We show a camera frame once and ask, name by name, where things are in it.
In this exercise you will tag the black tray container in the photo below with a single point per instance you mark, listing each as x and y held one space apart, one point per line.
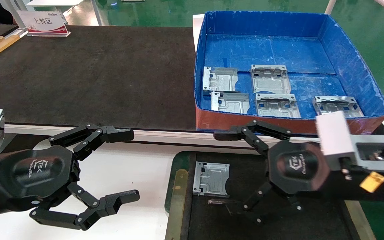
218 220

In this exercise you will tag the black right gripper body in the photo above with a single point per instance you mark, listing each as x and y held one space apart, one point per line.
295 166

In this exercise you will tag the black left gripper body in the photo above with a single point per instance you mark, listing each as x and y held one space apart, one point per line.
35 176

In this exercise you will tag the aluminium frame rail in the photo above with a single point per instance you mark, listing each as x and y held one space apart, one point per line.
178 136

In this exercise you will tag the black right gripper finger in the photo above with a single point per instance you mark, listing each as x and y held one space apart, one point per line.
258 196
265 130

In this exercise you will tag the white background table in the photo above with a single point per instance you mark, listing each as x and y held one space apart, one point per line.
55 2

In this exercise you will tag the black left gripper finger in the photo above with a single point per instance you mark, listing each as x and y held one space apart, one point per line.
92 136
102 206

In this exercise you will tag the large black conveyor mat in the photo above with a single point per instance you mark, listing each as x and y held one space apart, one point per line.
95 76

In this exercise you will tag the orange camera connector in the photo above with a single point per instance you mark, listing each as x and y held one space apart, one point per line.
372 181

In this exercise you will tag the blue corrugated plastic box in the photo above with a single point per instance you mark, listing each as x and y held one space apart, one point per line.
265 50

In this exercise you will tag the acrylic sign with Chinese text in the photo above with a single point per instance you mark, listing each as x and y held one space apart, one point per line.
42 22

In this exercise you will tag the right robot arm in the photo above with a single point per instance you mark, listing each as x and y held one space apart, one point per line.
345 190

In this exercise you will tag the stamped metal bracket part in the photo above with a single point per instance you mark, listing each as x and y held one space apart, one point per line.
212 180
270 83
335 104
222 80
277 108
233 103

